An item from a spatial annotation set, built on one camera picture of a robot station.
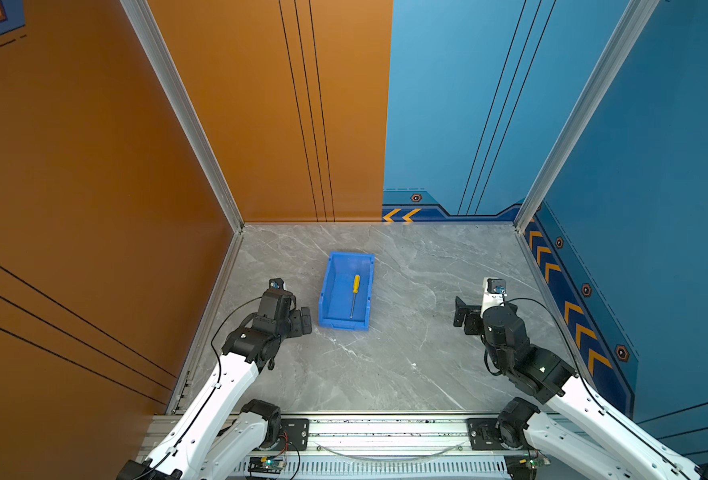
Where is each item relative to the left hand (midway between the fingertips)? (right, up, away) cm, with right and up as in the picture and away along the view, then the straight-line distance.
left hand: (293, 312), depth 81 cm
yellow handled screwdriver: (+17, +4, +19) cm, 25 cm away
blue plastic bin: (+10, +3, +21) cm, 23 cm away
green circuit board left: (-4, -34, -10) cm, 36 cm away
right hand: (+46, +4, -5) cm, 47 cm away
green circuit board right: (+58, -35, -10) cm, 68 cm away
